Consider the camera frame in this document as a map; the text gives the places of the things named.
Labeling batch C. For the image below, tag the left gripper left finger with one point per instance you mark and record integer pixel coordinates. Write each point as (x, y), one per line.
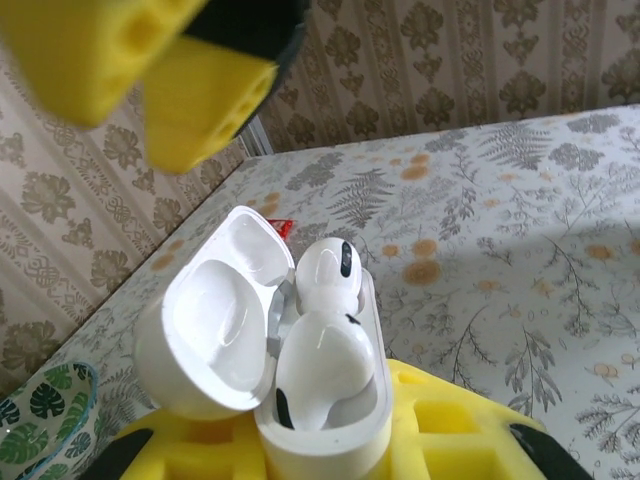
(200, 450)

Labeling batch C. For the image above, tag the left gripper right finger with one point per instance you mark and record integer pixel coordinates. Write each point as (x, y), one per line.
(460, 440)

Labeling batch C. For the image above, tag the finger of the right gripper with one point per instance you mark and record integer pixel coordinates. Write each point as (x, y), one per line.
(200, 110)
(75, 50)

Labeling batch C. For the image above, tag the white rounded rectangular charging case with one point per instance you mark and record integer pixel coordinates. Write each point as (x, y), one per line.
(215, 325)

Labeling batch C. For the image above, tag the white stemmed earbud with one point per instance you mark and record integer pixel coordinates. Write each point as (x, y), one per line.
(325, 370)
(325, 280)

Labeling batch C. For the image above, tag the red snack packet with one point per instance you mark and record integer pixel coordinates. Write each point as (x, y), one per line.
(282, 229)

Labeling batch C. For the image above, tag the leaf pattern bowl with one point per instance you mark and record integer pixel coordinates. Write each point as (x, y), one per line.
(45, 415)

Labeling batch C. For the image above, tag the aluminium frame post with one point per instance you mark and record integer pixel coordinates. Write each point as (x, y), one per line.
(259, 135)

